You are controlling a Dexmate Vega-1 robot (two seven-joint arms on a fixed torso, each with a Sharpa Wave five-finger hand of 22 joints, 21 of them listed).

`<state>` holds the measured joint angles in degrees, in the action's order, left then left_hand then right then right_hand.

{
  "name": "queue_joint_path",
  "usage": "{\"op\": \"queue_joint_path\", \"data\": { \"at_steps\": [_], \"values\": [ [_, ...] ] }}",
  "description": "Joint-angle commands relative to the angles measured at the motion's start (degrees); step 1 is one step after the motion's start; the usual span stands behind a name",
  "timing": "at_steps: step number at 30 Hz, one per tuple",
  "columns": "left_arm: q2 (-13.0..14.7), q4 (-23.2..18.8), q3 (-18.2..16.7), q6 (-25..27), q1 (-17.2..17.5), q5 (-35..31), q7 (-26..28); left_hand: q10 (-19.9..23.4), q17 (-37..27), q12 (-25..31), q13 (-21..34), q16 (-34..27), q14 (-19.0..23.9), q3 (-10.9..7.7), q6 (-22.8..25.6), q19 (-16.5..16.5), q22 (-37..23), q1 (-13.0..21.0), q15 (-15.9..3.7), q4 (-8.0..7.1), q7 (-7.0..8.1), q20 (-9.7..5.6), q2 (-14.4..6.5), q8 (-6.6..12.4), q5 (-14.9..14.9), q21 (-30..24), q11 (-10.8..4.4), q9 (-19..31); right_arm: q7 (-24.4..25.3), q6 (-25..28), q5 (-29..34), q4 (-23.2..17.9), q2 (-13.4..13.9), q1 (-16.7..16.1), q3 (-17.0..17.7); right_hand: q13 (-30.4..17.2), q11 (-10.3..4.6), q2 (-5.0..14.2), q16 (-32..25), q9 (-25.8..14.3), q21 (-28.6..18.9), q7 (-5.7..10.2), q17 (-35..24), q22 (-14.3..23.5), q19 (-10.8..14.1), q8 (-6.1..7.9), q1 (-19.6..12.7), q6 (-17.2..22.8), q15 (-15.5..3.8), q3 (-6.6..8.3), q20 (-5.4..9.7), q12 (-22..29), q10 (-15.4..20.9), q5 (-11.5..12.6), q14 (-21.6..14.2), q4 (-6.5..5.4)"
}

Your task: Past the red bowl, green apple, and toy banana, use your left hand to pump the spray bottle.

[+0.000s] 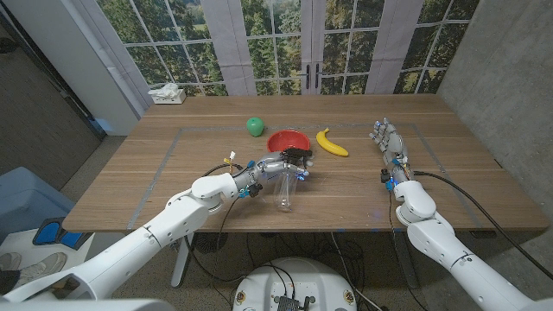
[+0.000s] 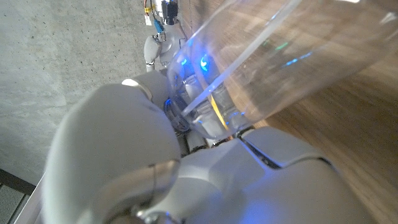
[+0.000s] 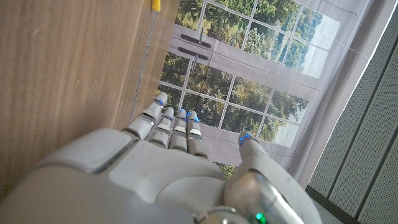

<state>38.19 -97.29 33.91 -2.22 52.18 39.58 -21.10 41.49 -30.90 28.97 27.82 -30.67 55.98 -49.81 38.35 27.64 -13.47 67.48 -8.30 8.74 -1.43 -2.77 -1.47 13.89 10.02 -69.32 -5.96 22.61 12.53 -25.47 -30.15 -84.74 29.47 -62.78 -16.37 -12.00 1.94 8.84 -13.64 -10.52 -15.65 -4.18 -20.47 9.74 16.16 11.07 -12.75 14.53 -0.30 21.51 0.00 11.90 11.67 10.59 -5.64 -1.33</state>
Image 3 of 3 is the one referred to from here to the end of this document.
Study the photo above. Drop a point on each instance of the yellow toy banana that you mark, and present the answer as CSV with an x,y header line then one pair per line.
x,y
156,4

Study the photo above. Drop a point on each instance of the printed window backdrop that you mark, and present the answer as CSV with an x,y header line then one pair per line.
x,y
248,77

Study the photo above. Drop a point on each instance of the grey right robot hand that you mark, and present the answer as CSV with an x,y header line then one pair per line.
x,y
140,180

